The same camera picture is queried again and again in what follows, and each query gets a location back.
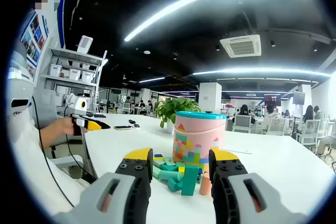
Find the white armrest office chair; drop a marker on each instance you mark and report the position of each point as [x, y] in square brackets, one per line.
[65, 161]

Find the grey office chair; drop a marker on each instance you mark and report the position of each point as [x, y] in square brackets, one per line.
[48, 103]

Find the group of white office chairs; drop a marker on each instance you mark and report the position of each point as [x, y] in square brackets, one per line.
[242, 121]

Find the short ceiling light strip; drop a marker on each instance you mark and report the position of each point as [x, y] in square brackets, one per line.
[152, 79]

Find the wall-mounted monitor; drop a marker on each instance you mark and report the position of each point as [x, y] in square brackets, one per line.
[299, 98]

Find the white square pillar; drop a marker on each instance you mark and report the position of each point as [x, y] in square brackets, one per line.
[210, 95]

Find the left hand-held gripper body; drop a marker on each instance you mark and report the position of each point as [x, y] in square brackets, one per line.
[76, 103]

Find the person's left hand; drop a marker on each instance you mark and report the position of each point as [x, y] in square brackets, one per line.
[64, 127]

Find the stack of white trays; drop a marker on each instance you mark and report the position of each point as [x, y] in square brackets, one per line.
[84, 45]

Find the pile of toy blocks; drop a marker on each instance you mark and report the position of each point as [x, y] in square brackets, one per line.
[189, 182]

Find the white chest device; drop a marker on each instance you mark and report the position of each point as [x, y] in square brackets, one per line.
[21, 87]

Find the rows of white storage bins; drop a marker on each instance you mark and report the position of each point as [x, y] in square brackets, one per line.
[74, 74]

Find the curved ceiling light strip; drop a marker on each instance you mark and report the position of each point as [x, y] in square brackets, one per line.
[262, 70]

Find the white table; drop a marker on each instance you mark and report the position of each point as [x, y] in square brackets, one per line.
[262, 169]

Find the red display screen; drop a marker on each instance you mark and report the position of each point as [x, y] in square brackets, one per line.
[272, 100]

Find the ceiling air conditioner unit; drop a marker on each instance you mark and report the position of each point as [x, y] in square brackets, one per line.
[240, 46]

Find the person in white shirt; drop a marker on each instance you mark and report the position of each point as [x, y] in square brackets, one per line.
[31, 169]

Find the peach cylinder toy block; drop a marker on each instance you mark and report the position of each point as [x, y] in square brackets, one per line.
[204, 184]

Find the small ceiling light panel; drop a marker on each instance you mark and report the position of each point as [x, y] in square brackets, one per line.
[105, 62]

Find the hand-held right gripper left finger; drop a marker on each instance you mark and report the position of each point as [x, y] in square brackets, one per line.
[131, 171]

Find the pink toy storage bucket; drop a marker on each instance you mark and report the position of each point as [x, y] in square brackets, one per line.
[199, 134]

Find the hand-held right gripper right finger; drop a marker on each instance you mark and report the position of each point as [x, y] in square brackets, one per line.
[228, 169]

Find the smartphone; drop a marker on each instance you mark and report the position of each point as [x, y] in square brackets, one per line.
[123, 127]

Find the black flat case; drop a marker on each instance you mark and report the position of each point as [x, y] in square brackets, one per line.
[98, 115]

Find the green potted plant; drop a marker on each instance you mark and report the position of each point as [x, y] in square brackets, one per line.
[170, 108]

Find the small black device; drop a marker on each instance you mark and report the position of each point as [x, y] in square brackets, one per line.
[136, 126]
[131, 121]

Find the grey metal shelf rack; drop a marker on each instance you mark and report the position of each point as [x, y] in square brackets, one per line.
[71, 78]

